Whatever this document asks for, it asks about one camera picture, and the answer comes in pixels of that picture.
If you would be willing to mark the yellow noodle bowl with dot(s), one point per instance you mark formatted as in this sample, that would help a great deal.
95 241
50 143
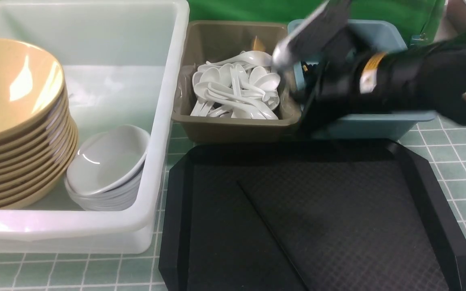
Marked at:
31 82

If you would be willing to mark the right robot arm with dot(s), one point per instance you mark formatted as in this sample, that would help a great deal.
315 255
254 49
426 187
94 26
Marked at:
356 79

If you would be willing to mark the brown plastic bin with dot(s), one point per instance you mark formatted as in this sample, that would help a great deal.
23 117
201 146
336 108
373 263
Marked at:
217 41

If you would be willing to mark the pile of white spoons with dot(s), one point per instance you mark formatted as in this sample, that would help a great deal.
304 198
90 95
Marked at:
239 87

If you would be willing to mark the stack of white dishes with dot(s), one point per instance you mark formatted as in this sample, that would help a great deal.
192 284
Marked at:
105 174

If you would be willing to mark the large white plastic tub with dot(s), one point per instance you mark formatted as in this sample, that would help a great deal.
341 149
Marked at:
102 97

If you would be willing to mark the black plastic serving tray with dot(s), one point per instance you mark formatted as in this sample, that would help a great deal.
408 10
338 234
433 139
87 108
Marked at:
352 215

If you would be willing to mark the blue plastic bin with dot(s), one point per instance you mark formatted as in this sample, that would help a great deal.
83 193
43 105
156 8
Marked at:
384 37

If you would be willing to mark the stack of yellow bowls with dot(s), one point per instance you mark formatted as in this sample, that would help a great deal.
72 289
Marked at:
35 152

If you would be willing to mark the green backdrop cloth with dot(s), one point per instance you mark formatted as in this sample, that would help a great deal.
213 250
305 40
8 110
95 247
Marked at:
237 10

